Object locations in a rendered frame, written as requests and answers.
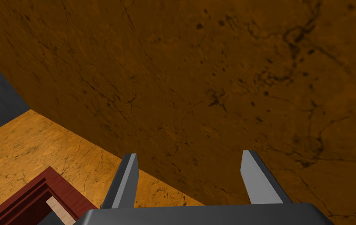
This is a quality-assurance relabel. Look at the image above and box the pale wooden door leaf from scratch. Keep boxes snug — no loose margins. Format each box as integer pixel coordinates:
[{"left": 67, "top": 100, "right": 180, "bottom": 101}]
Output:
[{"left": 45, "top": 196, "right": 77, "bottom": 225}]

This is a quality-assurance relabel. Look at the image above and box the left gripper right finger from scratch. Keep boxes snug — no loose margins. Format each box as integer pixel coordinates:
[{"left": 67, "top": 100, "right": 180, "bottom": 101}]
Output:
[{"left": 240, "top": 150, "right": 293, "bottom": 205}]

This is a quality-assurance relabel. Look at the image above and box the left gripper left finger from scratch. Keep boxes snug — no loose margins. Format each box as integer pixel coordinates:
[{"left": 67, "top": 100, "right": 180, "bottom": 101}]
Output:
[{"left": 100, "top": 153, "right": 140, "bottom": 209}]

